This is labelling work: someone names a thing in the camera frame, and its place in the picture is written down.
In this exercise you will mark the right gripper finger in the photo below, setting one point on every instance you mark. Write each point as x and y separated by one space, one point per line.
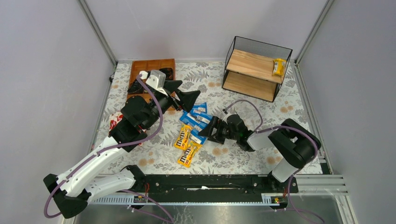
217 131
210 129

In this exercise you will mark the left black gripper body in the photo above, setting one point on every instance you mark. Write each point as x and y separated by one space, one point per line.
177 100

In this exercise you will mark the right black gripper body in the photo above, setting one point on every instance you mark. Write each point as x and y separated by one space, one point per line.
219 129

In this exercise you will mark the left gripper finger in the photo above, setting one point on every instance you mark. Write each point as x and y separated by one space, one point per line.
188 99
172 85

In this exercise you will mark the blue m&m candy bag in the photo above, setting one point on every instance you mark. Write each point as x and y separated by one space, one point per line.
194 136

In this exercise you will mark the yellow m&m bag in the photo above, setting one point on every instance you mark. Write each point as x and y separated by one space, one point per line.
183 137
186 158

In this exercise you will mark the yellow candy bag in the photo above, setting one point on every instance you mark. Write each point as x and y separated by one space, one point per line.
279 66

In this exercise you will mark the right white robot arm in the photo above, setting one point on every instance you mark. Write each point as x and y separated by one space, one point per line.
297 146

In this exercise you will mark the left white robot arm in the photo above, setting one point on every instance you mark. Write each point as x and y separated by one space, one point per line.
75 188

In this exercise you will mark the blue candy bag long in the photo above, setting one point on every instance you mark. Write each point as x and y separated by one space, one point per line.
188 119

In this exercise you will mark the blue candy bag right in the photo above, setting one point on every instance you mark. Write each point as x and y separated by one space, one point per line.
202 117

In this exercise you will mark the blue candy bag top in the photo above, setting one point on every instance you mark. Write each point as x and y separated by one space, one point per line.
199 108

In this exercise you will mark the black glossy item in tray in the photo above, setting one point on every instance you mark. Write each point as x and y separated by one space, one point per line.
169 73

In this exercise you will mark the floral table mat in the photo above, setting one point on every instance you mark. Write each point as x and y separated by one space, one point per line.
159 156

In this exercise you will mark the orange wooden compartment tray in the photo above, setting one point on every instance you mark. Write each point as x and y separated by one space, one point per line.
149 65

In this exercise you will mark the red white patterned cloth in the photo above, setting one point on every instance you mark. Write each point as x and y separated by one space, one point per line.
115 119

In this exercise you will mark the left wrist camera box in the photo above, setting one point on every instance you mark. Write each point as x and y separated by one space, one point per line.
156 79

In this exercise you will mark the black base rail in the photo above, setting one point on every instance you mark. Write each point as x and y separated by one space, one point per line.
208 188

